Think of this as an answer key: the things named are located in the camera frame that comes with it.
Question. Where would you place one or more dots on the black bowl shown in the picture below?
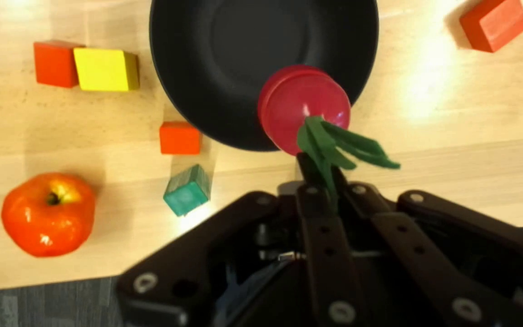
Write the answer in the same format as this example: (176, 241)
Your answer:
(213, 56)

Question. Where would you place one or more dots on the red toy radish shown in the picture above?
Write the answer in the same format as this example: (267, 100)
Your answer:
(305, 111)

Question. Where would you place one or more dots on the yellow cube right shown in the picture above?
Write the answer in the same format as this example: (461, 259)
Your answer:
(106, 69)

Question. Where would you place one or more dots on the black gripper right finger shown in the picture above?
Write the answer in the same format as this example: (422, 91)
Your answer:
(452, 296)

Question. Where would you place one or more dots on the red cube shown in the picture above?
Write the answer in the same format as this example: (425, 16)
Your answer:
(55, 63)
(492, 23)

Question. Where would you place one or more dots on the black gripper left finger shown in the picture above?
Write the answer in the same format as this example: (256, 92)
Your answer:
(331, 272)

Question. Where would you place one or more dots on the green cube edge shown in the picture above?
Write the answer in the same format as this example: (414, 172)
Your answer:
(187, 189)

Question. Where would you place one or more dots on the small orange red block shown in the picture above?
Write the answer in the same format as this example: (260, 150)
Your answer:
(178, 138)

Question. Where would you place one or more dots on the red orange toy apple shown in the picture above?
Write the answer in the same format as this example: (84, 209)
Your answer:
(49, 214)

